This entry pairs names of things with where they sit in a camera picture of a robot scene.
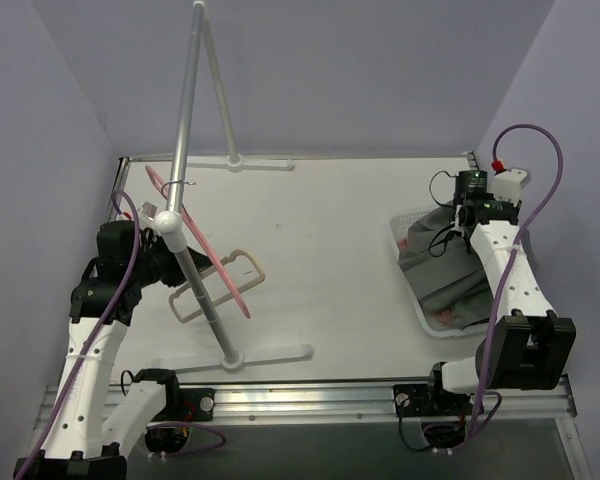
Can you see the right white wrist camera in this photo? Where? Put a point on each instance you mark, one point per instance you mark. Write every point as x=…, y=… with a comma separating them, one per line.
x=507, y=183

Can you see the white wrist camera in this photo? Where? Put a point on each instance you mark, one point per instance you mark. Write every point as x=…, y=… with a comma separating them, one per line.
x=146, y=214
x=507, y=183

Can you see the pink pleated skirt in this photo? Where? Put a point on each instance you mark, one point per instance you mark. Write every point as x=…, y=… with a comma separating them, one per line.
x=444, y=316

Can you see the pink plastic hanger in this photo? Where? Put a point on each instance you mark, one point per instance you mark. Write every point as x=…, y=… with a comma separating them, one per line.
x=187, y=219

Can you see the white plastic basket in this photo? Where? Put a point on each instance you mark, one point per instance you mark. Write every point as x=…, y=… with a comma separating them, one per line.
x=410, y=235

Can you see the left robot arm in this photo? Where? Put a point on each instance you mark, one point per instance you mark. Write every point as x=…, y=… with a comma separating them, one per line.
x=79, y=441

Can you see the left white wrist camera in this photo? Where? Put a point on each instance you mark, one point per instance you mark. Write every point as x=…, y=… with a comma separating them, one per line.
x=146, y=214

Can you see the grey pleated skirt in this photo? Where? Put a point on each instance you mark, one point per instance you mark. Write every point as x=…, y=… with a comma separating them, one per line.
x=445, y=270

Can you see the wooden multi-bar hanger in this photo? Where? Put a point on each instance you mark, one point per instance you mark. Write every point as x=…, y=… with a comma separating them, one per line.
x=243, y=269

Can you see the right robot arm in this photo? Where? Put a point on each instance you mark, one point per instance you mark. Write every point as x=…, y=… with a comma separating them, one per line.
x=527, y=343

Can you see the aluminium mounting rail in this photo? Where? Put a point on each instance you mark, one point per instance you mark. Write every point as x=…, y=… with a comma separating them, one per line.
x=325, y=402

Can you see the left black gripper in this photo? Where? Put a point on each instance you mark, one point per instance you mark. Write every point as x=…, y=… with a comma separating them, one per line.
x=181, y=260

